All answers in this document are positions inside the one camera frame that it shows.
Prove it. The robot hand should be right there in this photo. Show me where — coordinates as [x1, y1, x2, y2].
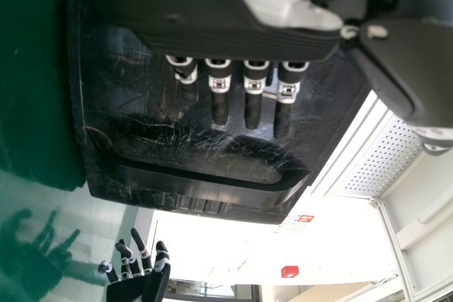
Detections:
[98, 228, 172, 302]
[75, 0, 453, 156]

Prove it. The black oven with glass door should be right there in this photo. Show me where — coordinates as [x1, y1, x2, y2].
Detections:
[66, 0, 371, 226]

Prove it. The red and white sign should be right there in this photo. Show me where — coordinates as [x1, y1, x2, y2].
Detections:
[282, 212, 316, 226]

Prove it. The white perforated metal cabinet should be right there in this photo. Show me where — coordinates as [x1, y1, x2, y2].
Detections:
[309, 89, 453, 302]

